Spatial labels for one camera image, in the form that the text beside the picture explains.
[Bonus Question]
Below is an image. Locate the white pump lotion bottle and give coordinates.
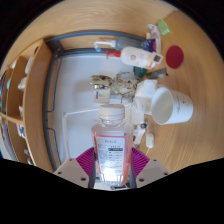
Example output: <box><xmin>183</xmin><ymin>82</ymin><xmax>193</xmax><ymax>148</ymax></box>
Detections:
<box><xmin>106</xmin><ymin>46</ymin><xmax>164</xmax><ymax>70</ymax></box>

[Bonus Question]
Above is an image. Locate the white wall-mounted box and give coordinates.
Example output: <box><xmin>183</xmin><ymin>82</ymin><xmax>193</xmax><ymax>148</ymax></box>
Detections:
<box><xmin>92</xmin><ymin>87</ymin><xmax>112</xmax><ymax>104</ymax></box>

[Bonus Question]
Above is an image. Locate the brown tree creature figurine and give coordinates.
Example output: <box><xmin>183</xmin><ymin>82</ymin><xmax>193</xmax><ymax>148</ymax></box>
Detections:
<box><xmin>89</xmin><ymin>70</ymin><xmax>141</xmax><ymax>99</ymax></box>

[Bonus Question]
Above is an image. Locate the white earbud case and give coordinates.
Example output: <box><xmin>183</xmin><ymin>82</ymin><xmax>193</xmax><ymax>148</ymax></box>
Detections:
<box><xmin>145</xmin><ymin>132</ymin><xmax>155</xmax><ymax>149</ymax></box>

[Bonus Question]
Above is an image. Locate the wooden shelf unit with items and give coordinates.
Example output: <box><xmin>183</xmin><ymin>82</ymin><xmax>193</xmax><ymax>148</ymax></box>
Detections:
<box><xmin>0</xmin><ymin>38</ymin><xmax>56</xmax><ymax>173</ymax></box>

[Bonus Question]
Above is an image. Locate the small green sponge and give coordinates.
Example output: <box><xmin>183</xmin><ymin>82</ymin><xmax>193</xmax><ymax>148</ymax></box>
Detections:
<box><xmin>157</xmin><ymin>18</ymin><xmax>171</xmax><ymax>36</ymax></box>

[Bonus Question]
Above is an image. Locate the clear bottle with pink drink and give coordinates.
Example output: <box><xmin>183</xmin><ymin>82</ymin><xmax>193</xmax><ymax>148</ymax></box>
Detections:
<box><xmin>91</xmin><ymin>103</ymin><xmax>135</xmax><ymax>187</ymax></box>

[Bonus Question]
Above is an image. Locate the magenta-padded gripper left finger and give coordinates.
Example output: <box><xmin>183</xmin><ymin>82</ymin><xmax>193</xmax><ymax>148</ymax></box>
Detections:
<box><xmin>53</xmin><ymin>146</ymin><xmax>98</xmax><ymax>189</ymax></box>

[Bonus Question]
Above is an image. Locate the grey metal desk frame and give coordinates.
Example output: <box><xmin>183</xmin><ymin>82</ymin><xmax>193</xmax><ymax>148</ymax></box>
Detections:
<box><xmin>42</xmin><ymin>29</ymin><xmax>151</xmax><ymax>168</ymax></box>

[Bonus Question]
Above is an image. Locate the flat round red coaster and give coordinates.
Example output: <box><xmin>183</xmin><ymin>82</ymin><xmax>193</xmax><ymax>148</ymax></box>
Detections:
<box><xmin>165</xmin><ymin>45</ymin><xmax>185</xmax><ymax>70</ymax></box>

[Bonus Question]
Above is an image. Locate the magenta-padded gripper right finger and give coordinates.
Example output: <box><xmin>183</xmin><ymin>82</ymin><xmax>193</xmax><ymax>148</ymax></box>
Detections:
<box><xmin>128</xmin><ymin>146</ymin><xmax>170</xmax><ymax>189</ymax></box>

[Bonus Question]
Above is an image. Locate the clear pump dispenser bottle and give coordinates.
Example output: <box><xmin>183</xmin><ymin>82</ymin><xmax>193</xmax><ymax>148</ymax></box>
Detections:
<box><xmin>93</xmin><ymin>38</ymin><xmax>158</xmax><ymax>53</ymax></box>

